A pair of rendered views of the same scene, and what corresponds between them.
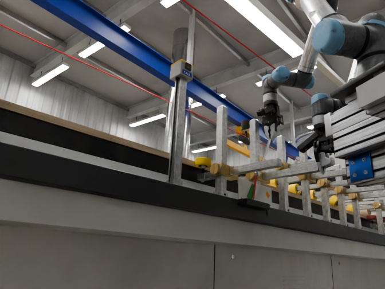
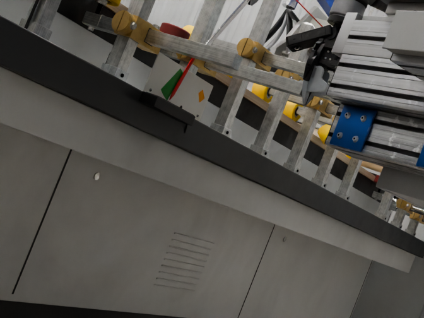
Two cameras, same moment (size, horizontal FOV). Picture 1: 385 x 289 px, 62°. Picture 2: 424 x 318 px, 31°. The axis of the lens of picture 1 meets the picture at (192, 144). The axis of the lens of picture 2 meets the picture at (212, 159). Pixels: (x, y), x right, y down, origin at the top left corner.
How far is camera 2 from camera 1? 39 cm
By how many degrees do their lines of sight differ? 23
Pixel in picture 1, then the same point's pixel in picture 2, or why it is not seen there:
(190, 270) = (12, 177)
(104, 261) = not seen: outside the picture
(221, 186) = (121, 58)
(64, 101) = not seen: outside the picture
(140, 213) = not seen: outside the picture
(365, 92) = (402, 28)
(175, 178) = (41, 21)
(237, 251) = (109, 169)
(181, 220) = (27, 98)
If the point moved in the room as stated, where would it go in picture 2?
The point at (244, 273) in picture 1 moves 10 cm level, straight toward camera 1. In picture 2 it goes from (108, 209) to (106, 212)
